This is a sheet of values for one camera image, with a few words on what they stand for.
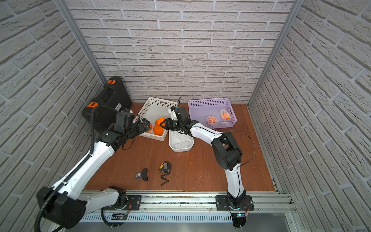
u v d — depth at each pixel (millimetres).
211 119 1033
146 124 698
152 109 1144
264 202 761
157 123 859
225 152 521
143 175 812
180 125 726
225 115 1066
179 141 952
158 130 954
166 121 815
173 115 837
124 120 561
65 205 367
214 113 1161
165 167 832
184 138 920
